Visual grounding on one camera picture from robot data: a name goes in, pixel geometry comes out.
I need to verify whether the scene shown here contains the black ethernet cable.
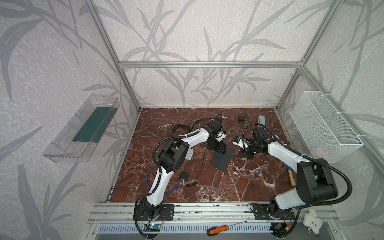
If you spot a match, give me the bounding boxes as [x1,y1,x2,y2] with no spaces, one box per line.
[190,113,224,133]

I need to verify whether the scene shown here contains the black network switch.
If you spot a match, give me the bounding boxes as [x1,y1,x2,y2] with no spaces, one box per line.
[211,147,235,172]

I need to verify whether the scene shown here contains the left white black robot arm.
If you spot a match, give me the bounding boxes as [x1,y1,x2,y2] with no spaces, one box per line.
[133,119,226,221]

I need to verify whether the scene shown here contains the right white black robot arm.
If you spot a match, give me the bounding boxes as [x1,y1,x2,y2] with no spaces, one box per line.
[233,124,353,219]

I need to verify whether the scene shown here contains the grey brush block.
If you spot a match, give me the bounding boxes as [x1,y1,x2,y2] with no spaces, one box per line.
[258,116,266,126]

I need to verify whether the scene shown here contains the black power adapter cube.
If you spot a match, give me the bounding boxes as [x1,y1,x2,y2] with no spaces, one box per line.
[179,171,190,181]

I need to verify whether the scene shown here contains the pink item in basket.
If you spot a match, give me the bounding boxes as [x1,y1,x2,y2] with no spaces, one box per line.
[311,147,327,159]

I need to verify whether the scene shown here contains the white plush toy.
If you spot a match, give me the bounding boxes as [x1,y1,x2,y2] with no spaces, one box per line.
[303,209,323,235]

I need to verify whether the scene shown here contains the green circuit board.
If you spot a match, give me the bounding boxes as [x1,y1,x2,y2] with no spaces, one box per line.
[143,224,162,232]

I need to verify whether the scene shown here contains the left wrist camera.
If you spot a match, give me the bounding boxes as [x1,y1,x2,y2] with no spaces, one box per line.
[216,129,227,142]

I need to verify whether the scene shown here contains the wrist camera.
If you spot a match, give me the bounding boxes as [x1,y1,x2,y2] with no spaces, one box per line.
[216,129,227,142]
[233,137,249,150]

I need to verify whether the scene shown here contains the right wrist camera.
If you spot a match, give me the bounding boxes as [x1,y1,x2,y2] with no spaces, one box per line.
[233,137,249,150]

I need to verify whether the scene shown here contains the wooden handle blue tool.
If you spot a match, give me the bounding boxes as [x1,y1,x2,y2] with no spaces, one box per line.
[284,164,296,187]

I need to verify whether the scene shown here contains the thin black power cord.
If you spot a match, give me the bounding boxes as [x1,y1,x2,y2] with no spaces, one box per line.
[185,151,208,187]

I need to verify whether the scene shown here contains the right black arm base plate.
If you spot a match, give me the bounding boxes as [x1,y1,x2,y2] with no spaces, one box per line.
[250,203,296,220]

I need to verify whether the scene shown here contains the white wire mesh basket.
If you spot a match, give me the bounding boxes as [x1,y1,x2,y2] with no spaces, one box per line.
[291,91,364,163]

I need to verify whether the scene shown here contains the blue ethernet cable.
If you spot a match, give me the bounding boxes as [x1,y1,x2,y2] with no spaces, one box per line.
[145,161,183,197]

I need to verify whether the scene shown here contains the orange handled screwdriver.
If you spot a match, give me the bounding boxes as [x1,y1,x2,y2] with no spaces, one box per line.
[207,221,246,237]

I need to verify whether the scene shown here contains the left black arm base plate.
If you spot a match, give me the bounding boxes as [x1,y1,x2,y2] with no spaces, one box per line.
[133,204,175,221]

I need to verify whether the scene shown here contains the clear plastic wall tray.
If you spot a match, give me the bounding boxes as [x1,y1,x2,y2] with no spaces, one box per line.
[43,94,120,163]

